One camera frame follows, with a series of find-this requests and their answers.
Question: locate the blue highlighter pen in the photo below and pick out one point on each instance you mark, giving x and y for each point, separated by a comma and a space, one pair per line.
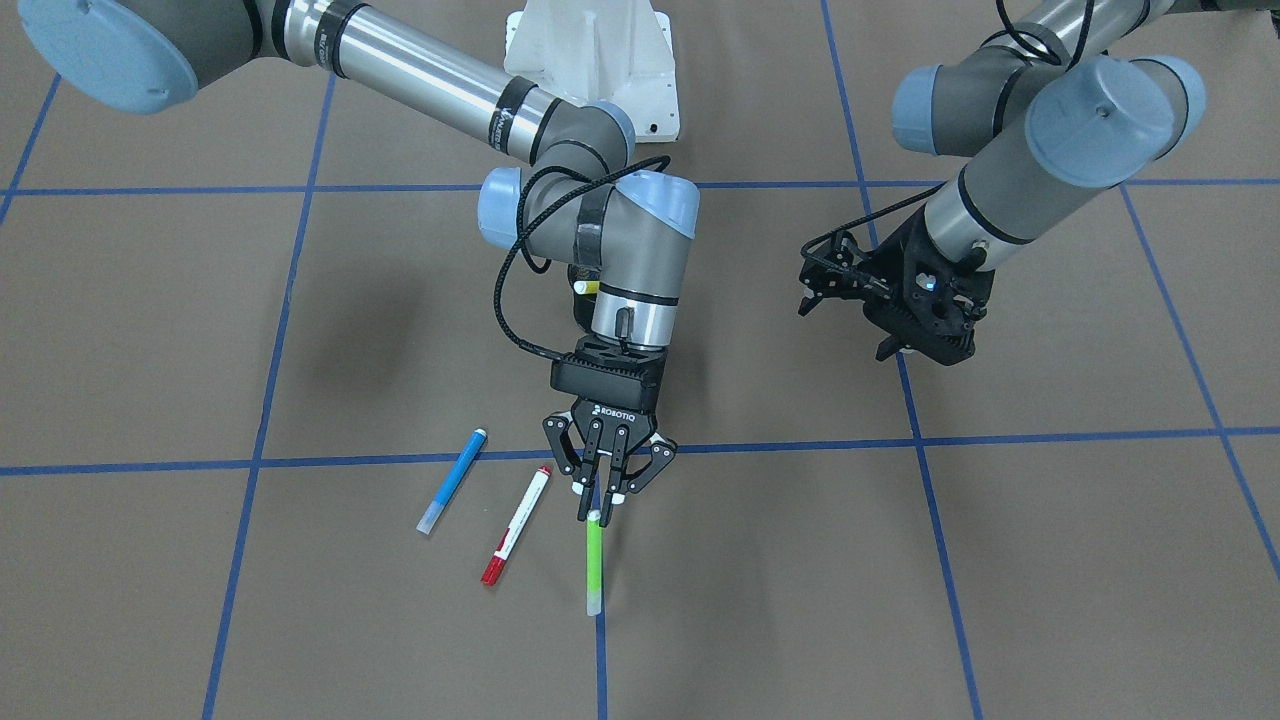
452, 482

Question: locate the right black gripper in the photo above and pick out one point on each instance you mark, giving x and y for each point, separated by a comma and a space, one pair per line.
613, 413

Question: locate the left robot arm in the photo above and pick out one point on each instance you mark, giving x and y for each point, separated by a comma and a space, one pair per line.
1045, 119

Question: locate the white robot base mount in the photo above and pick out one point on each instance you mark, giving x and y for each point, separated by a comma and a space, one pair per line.
587, 51

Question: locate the green highlighter pen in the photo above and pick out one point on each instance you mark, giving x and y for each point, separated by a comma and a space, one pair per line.
594, 564

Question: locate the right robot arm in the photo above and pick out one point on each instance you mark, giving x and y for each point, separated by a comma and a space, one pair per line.
576, 195

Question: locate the black mesh pen cup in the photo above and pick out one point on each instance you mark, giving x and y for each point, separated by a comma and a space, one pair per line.
583, 307

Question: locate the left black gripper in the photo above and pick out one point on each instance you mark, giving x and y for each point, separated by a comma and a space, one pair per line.
884, 283

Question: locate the red capped white marker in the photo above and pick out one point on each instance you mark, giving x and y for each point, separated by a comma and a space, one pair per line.
498, 561

